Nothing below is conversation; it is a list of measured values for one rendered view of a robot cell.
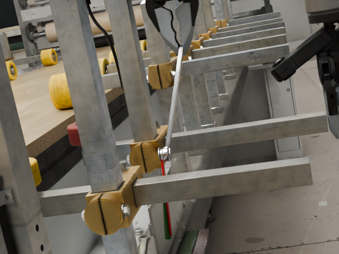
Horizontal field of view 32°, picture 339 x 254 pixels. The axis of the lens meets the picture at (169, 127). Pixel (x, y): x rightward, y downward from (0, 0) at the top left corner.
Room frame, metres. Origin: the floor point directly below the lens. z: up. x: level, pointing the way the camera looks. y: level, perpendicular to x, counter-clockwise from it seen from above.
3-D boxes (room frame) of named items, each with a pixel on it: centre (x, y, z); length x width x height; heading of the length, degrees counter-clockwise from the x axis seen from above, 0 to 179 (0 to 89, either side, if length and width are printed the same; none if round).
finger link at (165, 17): (1.06, -0.03, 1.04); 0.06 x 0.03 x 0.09; 168
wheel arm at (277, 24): (2.02, -0.18, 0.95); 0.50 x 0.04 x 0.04; 78
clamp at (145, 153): (1.03, 0.04, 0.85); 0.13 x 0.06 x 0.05; 168
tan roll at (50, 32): (3.67, 0.04, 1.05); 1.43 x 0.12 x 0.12; 78
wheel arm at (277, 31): (1.78, -0.13, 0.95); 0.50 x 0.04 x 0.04; 78
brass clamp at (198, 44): (1.76, -0.12, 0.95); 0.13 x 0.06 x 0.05; 168
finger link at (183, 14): (1.06, -0.06, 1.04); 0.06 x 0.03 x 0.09; 168
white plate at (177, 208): (0.97, 0.03, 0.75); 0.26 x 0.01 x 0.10; 168
